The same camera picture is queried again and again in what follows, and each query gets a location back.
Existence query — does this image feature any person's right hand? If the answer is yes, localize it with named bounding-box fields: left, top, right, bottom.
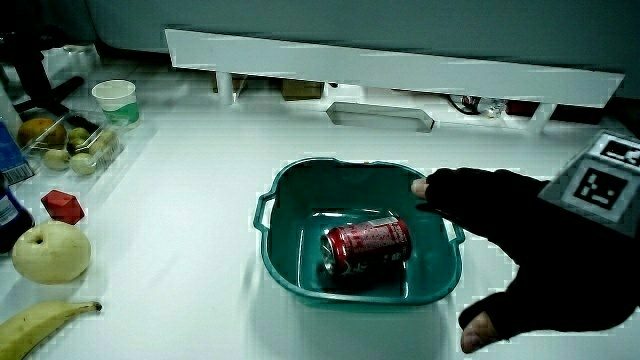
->
left=410, top=130, right=640, bottom=355

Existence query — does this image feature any red cola can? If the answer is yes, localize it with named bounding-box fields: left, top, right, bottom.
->
left=319, top=215, right=413, bottom=276

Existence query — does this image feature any green plastic plate basin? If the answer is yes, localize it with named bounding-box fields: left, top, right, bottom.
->
left=253, top=156, right=467, bottom=307

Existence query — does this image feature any white raised shelf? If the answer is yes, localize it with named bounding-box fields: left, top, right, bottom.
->
left=164, top=28, right=625, bottom=135

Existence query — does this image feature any brown cardboard box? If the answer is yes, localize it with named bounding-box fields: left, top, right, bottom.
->
left=279, top=78, right=325, bottom=102

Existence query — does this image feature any white green paper cup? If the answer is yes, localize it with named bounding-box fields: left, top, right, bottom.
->
left=91, top=79, right=141, bottom=126

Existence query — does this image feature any clear plastic fruit container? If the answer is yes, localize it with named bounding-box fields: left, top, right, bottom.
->
left=20, top=110, right=127, bottom=177

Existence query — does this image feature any red gem-shaped block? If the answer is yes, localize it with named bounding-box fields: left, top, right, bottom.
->
left=40, top=189, right=86, bottom=226

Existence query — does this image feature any yellow pear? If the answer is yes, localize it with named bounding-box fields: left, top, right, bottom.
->
left=11, top=220, right=93, bottom=286

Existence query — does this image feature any yellow banana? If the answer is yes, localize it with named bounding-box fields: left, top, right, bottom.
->
left=0, top=300, right=103, bottom=360

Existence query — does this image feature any orange mango fruit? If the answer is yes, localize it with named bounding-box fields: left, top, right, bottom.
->
left=17, top=117, right=68, bottom=149

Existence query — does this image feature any black stand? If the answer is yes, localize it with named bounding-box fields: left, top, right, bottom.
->
left=0, top=0, right=86, bottom=118

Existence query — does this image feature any blue carton box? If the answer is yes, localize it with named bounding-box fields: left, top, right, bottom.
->
left=0, top=119, right=35, bottom=187

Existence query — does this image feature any black cables bundle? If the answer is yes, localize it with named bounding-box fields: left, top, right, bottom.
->
left=446, top=94, right=507, bottom=119

